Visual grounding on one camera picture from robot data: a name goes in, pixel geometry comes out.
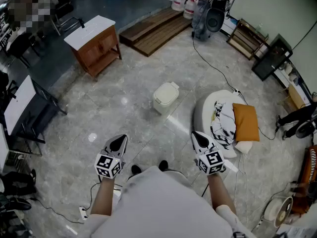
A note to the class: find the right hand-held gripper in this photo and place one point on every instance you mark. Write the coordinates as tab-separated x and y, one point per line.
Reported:
211	162

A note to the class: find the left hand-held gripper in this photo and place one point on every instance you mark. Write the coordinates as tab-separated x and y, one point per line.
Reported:
109	166

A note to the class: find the cream lidded trash bin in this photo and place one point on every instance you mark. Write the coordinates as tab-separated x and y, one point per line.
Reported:
164	94

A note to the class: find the person's right forearm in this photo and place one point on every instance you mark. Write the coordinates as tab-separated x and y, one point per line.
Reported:
220	192

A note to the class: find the person's left forearm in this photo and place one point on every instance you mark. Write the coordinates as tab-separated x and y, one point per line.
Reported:
104	197

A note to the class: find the person's left black shoe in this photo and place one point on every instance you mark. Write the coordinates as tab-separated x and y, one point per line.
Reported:
136	170

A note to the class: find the person's black shoe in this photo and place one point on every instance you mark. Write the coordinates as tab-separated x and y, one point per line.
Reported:
136	170
163	165

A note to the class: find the white round lounge seat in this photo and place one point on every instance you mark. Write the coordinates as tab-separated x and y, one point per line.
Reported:
203	113

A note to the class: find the black white patterned blanket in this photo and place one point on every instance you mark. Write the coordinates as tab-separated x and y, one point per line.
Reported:
226	123

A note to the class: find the white pillow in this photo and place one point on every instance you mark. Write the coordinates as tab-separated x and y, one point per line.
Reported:
244	146

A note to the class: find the person's right black shoe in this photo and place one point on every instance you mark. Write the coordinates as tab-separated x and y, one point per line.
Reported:
163	165

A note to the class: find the orange cushion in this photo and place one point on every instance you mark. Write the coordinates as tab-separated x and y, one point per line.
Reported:
246	121

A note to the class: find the white power strip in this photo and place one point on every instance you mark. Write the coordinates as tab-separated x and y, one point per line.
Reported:
236	91
83	213

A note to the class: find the wooden vanity cabinet white sink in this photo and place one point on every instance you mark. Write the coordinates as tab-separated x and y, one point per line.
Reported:
96	51

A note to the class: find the white round fan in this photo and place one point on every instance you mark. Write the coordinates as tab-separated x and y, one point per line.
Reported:
282	211

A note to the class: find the black glass door cabinet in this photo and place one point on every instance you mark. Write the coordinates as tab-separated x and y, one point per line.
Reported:
270	61

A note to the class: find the small wooden table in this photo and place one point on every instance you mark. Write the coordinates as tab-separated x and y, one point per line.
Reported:
298	95

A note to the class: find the orange brown sofa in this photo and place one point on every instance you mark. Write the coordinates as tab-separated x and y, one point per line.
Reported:
310	167

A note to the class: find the wooden shelf rack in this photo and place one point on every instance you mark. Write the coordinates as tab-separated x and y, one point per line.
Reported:
245	38

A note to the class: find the wooden platform steps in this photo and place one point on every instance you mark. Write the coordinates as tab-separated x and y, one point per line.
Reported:
153	31

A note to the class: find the black and grey standing machine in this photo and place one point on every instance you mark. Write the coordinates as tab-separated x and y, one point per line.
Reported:
213	21

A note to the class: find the clear water jug red label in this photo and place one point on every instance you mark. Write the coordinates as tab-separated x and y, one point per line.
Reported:
190	9
178	2

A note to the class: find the black office chair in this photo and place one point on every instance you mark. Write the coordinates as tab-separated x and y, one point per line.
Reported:
65	9

